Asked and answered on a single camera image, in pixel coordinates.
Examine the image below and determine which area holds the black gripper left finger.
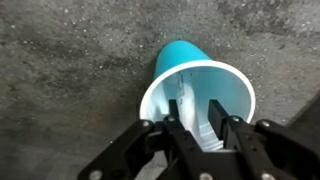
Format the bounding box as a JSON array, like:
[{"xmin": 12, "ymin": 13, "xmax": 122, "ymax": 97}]
[{"xmin": 78, "ymin": 99, "xmax": 214, "ymax": 180}]

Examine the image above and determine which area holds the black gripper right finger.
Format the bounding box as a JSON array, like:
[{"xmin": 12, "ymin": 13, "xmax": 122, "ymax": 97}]
[{"xmin": 208, "ymin": 99, "xmax": 320, "ymax": 180}]

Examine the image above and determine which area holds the blue plastic cup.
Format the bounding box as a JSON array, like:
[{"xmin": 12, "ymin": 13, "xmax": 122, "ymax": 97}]
[{"xmin": 139, "ymin": 40, "xmax": 257, "ymax": 152}]

